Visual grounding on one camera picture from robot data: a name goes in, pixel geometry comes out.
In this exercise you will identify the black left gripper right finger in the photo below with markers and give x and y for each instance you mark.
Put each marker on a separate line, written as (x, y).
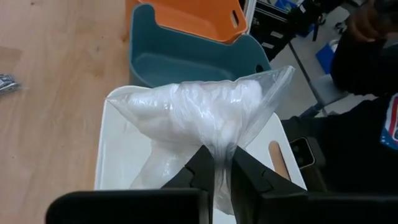
(264, 202)

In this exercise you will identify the black equipment case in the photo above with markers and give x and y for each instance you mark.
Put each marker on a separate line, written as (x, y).
(270, 28)

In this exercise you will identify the clear bag of cotton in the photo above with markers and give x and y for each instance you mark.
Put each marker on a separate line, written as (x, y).
(192, 115)

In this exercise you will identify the teal plastic bin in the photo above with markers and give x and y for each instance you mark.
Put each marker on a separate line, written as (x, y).
(186, 65)

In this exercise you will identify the small striped packet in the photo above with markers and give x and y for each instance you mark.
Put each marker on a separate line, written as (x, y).
(7, 83)

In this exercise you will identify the white plastic bin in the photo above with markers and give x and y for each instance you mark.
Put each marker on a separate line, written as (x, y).
(121, 149)

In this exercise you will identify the orange plastic bin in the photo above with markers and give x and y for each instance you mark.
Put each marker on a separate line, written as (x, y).
(192, 15)

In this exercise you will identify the black table-level camera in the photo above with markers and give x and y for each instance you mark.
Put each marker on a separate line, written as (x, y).
(301, 152)

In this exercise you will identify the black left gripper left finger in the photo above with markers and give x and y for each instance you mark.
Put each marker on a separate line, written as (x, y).
(186, 202)

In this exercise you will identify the person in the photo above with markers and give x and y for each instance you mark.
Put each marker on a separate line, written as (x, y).
(351, 140)

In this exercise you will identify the person's hand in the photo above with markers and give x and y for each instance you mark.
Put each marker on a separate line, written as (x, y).
(363, 25)

